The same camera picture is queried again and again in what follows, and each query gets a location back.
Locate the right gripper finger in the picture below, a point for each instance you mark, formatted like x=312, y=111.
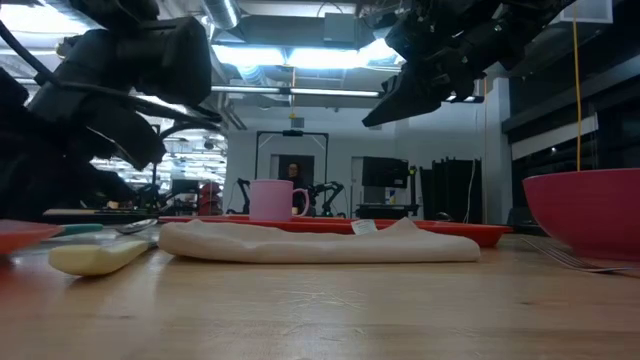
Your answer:
x=410, y=97

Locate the salmon pink plate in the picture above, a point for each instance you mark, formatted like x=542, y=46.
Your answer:
x=20, y=235

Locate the light pink plastic mug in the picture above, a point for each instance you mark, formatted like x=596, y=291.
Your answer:
x=272, y=200

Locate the beige cloth napkin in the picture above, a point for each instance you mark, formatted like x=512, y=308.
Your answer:
x=300, y=247

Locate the pink-red plastic bowl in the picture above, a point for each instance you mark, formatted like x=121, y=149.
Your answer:
x=585, y=215

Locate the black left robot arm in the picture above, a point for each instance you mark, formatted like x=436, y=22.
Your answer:
x=165, y=60

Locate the background black robot arm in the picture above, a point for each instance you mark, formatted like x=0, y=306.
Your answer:
x=244, y=195
x=327, y=192

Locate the red plastic tray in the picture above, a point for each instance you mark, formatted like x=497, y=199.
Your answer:
x=465, y=234

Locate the black monitor on cart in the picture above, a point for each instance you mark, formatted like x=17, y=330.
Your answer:
x=385, y=172

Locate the long LED light bar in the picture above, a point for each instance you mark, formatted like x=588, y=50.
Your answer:
x=330, y=92

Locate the black folding panels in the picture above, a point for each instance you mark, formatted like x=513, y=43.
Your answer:
x=450, y=190

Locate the person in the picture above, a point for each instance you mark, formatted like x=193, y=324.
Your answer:
x=295, y=171

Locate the red bulky object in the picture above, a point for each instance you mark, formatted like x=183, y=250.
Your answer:
x=210, y=197

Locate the black gantry frame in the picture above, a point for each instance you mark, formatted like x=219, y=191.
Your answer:
x=291, y=133

